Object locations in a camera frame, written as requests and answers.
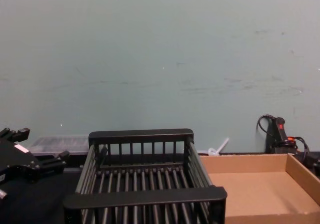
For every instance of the plain pale wall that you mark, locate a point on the plain pale wall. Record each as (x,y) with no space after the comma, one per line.
(150,59)

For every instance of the clear plastic case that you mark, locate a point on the clear plastic case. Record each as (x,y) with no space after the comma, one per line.
(60,144)

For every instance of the black table cloth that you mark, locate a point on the black table cloth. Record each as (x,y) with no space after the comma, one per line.
(37,206)

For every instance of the small white three-armed piece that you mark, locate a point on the small white three-armed piece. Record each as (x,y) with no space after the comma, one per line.
(215,151)

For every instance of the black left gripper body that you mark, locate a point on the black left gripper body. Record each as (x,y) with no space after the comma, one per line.
(17,164)

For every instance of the shallow brown cardboard tray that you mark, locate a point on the shallow brown cardboard tray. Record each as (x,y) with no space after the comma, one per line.
(255,191)

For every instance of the black rack with steel bars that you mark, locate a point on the black rack with steel bars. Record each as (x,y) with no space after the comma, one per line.
(145,199)

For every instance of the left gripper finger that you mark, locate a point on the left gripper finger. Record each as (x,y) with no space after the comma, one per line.
(53,162)
(21,134)

